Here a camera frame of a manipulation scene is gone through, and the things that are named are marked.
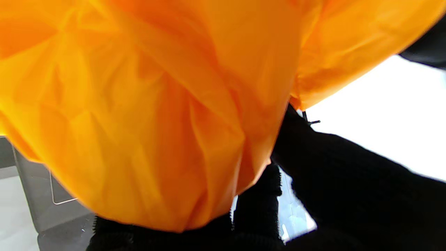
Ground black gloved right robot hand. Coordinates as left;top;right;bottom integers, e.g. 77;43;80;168
85;105;446;251

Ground dark brown office chair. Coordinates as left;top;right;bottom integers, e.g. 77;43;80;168
0;136;96;251

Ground orange rain cover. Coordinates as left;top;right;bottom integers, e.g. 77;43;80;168
0;0;446;233

